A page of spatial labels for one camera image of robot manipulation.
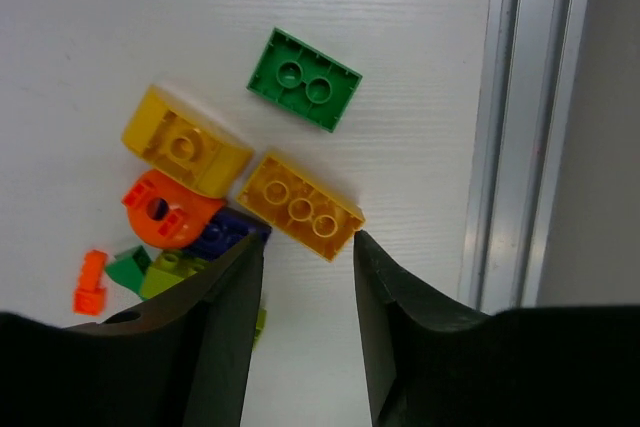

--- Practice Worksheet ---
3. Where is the lime green lego brick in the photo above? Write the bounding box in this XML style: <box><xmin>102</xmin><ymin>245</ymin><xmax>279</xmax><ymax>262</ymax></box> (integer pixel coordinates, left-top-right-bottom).
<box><xmin>138</xmin><ymin>250</ymin><xmax>268</xmax><ymax>348</ymax></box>

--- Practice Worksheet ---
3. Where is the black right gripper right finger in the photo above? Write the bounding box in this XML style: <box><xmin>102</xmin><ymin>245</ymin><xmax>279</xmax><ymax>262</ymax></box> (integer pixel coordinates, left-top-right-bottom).
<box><xmin>353</xmin><ymin>231</ymin><xmax>639</xmax><ymax>426</ymax></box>

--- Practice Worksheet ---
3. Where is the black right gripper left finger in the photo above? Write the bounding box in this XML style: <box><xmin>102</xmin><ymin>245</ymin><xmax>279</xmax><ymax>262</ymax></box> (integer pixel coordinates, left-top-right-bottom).
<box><xmin>1</xmin><ymin>235</ymin><xmax>264</xmax><ymax>426</ymax></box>

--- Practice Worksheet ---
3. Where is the yellow long lego brick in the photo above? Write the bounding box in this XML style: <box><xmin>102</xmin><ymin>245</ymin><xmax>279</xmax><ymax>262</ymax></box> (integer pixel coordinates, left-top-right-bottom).
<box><xmin>236</xmin><ymin>150</ymin><xmax>365</xmax><ymax>262</ymax></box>

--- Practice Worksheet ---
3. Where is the yellow curved lego brick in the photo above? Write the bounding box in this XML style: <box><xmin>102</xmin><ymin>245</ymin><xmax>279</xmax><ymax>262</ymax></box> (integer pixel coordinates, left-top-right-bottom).
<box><xmin>121</xmin><ymin>84</ymin><xmax>254</xmax><ymax>198</ymax></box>

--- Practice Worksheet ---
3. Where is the aluminium rail at table edge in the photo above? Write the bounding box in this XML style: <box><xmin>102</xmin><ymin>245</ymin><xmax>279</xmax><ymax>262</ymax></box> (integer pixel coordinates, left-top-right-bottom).
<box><xmin>458</xmin><ymin>0</ymin><xmax>588</xmax><ymax>313</ymax></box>

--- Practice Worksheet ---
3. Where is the orange round lego piece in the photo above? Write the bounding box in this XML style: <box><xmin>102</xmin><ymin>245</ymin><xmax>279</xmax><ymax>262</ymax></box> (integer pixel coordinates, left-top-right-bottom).
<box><xmin>121</xmin><ymin>170</ymin><xmax>227</xmax><ymax>249</ymax></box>

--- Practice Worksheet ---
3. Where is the dark blue lego brick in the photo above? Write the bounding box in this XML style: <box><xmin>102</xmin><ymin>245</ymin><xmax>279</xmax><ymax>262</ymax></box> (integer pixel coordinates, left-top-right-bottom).
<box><xmin>183</xmin><ymin>207</ymin><xmax>272</xmax><ymax>261</ymax></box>

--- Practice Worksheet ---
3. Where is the dark green lego slope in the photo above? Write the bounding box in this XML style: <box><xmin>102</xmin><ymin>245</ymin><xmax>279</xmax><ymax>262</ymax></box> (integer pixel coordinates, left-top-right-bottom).
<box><xmin>105</xmin><ymin>245</ymin><xmax>152</xmax><ymax>295</ymax></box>

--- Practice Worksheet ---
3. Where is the small orange lego piece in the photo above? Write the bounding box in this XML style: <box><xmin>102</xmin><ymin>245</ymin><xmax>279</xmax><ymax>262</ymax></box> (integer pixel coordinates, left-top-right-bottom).
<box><xmin>72</xmin><ymin>250</ymin><xmax>108</xmax><ymax>316</ymax></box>

